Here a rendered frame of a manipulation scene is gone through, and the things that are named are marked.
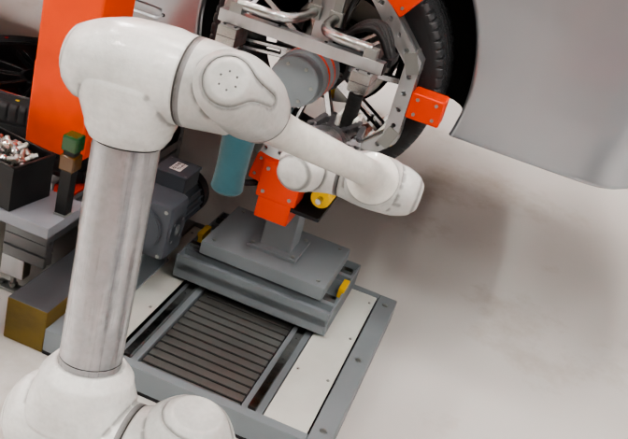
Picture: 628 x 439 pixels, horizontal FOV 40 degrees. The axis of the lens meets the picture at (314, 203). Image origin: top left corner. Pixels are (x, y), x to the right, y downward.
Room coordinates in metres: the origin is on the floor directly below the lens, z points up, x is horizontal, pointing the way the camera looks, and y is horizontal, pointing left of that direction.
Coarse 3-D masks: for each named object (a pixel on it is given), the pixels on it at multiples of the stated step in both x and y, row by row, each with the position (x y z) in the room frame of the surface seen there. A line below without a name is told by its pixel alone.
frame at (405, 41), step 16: (384, 0) 2.17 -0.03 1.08; (384, 16) 2.17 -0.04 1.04; (400, 32) 2.16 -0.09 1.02; (400, 48) 2.15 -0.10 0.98; (416, 48) 2.19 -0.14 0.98; (416, 64) 2.14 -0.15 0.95; (400, 80) 2.15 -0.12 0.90; (416, 80) 2.15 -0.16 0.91; (400, 96) 2.15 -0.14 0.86; (400, 112) 2.15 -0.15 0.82; (384, 128) 2.15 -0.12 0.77; (400, 128) 2.15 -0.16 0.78; (256, 144) 2.21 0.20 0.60; (368, 144) 2.16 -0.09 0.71; (384, 144) 2.15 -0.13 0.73
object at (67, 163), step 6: (60, 156) 1.80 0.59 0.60; (66, 156) 1.79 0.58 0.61; (78, 156) 1.81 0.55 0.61; (60, 162) 1.79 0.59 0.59; (66, 162) 1.79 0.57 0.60; (72, 162) 1.79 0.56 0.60; (78, 162) 1.81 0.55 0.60; (60, 168) 1.79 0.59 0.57; (66, 168) 1.79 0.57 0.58; (72, 168) 1.79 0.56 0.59; (78, 168) 1.82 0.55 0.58
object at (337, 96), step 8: (368, 0) 2.50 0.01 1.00; (304, 8) 2.51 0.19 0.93; (344, 8) 2.49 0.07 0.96; (360, 8) 2.48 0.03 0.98; (368, 8) 2.48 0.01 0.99; (376, 8) 2.48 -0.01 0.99; (352, 16) 2.49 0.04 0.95; (360, 16) 2.48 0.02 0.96; (368, 16) 2.48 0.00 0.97; (376, 16) 2.47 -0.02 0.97; (352, 24) 2.48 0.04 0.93; (368, 32) 2.47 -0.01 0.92; (368, 40) 2.47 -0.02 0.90; (336, 88) 2.48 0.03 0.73; (376, 88) 2.46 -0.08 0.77; (336, 96) 2.48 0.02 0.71; (344, 96) 2.48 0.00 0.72
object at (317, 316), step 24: (192, 240) 2.36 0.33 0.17; (192, 264) 2.25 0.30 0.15; (216, 264) 2.29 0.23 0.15; (216, 288) 2.23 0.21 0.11; (240, 288) 2.22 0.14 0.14; (264, 288) 2.21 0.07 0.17; (336, 288) 2.37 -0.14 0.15; (288, 312) 2.19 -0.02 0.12; (312, 312) 2.18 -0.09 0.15; (336, 312) 2.29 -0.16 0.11
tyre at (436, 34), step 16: (224, 0) 2.33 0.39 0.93; (432, 0) 2.30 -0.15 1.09; (416, 16) 2.24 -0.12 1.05; (432, 16) 2.24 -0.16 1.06; (448, 16) 2.41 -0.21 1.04; (416, 32) 2.23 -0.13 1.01; (432, 32) 2.23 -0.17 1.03; (448, 32) 2.35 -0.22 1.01; (432, 48) 2.22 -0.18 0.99; (448, 48) 2.33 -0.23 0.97; (432, 64) 2.22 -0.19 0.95; (448, 64) 2.32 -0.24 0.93; (432, 80) 2.22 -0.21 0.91; (448, 80) 2.36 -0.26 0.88; (416, 128) 2.22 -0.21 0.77; (400, 144) 2.22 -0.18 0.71
